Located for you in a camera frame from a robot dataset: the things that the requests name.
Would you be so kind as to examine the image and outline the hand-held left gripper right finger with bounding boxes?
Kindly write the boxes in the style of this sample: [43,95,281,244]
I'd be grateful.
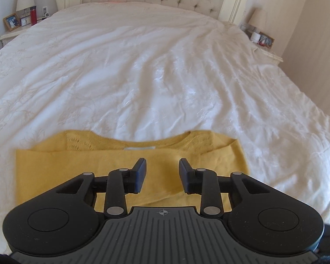
[179,158,269,218]

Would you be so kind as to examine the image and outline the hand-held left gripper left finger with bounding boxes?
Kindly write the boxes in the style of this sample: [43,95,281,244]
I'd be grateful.
[54,158,148,218]

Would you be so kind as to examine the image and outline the yellow knit sweater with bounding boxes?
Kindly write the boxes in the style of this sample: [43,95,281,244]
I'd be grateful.
[15,129,249,213]

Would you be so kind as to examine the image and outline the white embroidered bedspread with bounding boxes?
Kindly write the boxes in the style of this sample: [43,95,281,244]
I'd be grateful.
[0,1,330,255]

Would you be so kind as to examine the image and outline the cream bedside table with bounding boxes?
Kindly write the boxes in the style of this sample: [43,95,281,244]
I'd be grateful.
[0,16,56,46]
[250,40,284,66]

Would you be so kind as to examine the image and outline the beige shade table lamp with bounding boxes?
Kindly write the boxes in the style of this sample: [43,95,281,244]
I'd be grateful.
[247,8,269,34]

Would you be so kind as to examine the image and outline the white shade table lamp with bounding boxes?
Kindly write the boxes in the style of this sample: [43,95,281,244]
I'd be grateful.
[16,0,36,18]

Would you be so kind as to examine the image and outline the dark photo frame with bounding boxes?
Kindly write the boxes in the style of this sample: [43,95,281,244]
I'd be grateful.
[260,34,275,49]

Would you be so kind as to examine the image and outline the wooden photo frame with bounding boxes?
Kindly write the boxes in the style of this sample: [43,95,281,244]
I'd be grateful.
[3,13,21,32]

